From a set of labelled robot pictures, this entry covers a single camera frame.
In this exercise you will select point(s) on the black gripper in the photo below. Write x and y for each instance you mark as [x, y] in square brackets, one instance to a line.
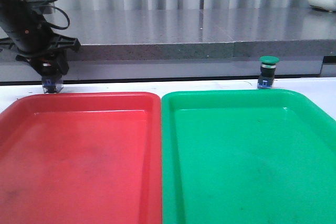
[33, 38]

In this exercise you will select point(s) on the red mushroom push button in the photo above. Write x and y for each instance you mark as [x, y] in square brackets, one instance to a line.
[51, 79]

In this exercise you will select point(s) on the green mushroom push button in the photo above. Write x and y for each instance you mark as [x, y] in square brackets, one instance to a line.
[267, 72]

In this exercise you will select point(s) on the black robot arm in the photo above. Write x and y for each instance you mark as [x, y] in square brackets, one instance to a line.
[33, 38]

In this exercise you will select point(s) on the grey stone counter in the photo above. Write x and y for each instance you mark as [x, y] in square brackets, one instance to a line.
[143, 45]

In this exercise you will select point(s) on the red plastic tray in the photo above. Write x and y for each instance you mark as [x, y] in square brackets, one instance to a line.
[82, 158]

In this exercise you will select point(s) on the green plastic tray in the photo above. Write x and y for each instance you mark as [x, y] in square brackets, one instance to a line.
[247, 156]

